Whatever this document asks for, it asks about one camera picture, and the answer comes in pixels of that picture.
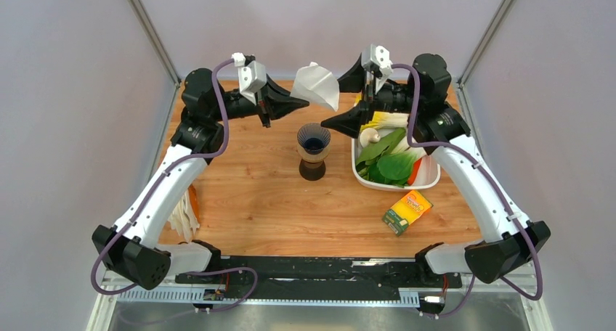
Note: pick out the single white paper filter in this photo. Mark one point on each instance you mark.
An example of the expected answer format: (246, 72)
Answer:
(317, 85)

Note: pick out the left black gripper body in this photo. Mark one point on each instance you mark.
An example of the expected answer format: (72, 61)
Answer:
(261, 102)

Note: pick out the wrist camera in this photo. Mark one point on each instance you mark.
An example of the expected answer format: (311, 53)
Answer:
(375, 60)
(252, 75)

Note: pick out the blue glass cone dripper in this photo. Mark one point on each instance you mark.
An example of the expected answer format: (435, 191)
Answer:
(313, 138)

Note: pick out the white paper coffee filters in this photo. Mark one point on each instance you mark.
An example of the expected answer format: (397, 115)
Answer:
(182, 220)

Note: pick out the aluminium frame rail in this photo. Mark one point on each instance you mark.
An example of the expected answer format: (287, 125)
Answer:
(425, 302)

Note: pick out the white rectangular tray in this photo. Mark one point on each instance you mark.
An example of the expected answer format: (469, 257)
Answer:
(428, 175)

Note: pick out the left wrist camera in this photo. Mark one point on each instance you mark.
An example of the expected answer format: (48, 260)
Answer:
(252, 75)

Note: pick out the yellow napa cabbage toy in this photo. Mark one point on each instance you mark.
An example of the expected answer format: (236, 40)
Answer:
(386, 120)

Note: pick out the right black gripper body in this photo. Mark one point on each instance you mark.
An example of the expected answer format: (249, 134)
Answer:
(388, 97)

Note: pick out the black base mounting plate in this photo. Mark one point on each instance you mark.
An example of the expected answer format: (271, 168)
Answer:
(320, 278)

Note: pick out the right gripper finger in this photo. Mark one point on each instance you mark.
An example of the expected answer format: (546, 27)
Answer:
(350, 122)
(353, 80)

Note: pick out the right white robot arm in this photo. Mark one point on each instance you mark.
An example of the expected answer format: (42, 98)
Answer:
(510, 239)

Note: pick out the white mushroom toy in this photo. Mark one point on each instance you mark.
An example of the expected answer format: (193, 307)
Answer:
(369, 136)

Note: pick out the green bok choy toy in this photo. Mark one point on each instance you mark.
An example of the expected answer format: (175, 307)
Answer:
(386, 144)
(390, 167)

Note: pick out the orange carrot toy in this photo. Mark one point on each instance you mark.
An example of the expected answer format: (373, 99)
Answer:
(414, 173)

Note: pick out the brown glass coffee carafe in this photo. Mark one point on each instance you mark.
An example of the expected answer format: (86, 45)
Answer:
(312, 171)

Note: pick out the yellow green juice box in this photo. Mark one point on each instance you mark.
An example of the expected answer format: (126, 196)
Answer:
(406, 211)

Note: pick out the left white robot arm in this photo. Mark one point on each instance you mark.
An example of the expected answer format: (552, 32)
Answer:
(131, 247)

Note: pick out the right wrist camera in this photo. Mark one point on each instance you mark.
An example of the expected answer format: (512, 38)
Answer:
(375, 60)

